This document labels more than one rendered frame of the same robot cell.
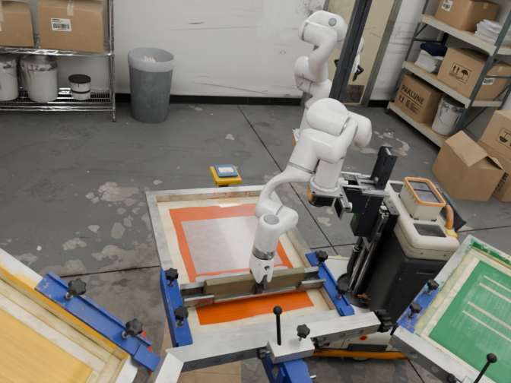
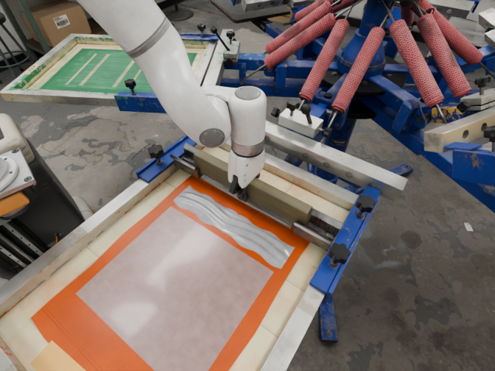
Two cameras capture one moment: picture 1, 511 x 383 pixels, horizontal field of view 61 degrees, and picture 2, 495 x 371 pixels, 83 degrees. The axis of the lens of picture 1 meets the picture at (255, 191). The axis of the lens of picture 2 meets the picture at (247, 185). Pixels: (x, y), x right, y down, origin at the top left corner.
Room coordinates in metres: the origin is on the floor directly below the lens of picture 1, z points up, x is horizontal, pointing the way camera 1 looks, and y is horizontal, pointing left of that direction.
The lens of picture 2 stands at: (1.30, 0.36, 1.60)
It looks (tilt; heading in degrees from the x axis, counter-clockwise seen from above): 49 degrees down; 240
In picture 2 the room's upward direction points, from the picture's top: straight up
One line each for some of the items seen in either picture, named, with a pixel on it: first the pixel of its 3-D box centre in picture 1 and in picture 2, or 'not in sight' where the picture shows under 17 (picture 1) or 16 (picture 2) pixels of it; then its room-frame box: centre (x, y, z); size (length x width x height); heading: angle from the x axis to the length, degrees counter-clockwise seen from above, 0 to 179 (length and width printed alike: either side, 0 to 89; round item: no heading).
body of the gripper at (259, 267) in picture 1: (261, 261); (247, 160); (1.05, -0.06, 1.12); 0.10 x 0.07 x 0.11; 25
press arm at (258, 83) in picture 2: not in sight; (217, 85); (0.81, -0.77, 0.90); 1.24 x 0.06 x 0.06; 145
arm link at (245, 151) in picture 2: (265, 249); (249, 138); (1.05, -0.07, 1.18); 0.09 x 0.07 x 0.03; 25
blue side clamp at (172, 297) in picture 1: (174, 308); (344, 243); (0.92, 0.18, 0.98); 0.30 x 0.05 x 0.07; 25
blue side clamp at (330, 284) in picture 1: (326, 286); (180, 154); (1.15, -0.32, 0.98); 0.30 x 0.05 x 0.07; 25
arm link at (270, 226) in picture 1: (276, 226); (228, 113); (1.09, -0.09, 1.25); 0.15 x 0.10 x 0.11; 158
